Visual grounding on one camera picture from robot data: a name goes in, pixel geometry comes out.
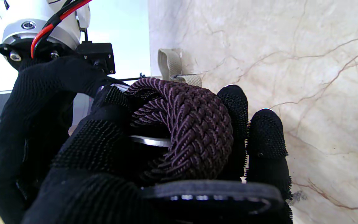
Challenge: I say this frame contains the red black right arm cables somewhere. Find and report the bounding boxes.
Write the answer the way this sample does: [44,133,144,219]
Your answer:
[30,0,93,59]

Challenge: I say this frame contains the dark brown webbing belt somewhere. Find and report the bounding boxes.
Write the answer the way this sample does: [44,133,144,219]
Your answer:
[126,77,284,216]

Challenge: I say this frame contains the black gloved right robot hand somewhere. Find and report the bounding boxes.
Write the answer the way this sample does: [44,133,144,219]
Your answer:
[0,55,130,224]

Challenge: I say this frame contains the pale beige webbing belt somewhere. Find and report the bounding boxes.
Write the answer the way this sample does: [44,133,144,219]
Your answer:
[157,48,203,87]

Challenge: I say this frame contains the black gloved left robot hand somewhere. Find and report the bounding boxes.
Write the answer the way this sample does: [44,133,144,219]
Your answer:
[21,84,294,224]

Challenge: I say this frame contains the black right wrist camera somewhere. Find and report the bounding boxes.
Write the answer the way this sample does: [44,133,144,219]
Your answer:
[75,41,116,76]

